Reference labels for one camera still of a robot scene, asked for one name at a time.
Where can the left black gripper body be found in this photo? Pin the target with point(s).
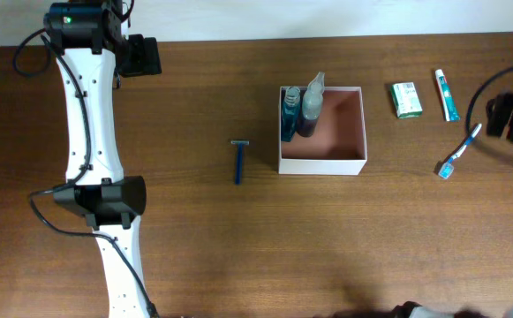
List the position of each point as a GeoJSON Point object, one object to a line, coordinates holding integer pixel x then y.
{"type": "Point", "coordinates": [146, 56]}

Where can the teal mouthwash bottle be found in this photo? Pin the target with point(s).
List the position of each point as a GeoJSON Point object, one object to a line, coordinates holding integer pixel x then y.
{"type": "Point", "coordinates": [290, 111]}

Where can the clear purple spray bottle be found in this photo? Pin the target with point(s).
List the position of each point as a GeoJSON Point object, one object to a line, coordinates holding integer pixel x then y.
{"type": "Point", "coordinates": [311, 106]}

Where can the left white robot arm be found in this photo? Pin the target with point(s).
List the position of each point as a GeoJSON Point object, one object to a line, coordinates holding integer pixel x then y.
{"type": "Point", "coordinates": [94, 51]}

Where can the blue disposable razor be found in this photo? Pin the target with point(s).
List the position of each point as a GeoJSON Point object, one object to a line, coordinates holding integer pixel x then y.
{"type": "Point", "coordinates": [240, 144]}

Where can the white box pink interior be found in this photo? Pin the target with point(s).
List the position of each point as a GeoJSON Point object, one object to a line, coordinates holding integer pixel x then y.
{"type": "Point", "coordinates": [338, 145]}

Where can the green white soap box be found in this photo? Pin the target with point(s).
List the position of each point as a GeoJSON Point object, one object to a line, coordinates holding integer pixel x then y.
{"type": "Point", "coordinates": [406, 100]}

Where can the white teal toothpaste tube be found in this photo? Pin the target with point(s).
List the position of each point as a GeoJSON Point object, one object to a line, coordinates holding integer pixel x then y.
{"type": "Point", "coordinates": [449, 107]}

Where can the blue white toothbrush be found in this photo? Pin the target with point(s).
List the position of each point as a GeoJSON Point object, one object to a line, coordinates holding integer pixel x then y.
{"type": "Point", "coordinates": [446, 169]}

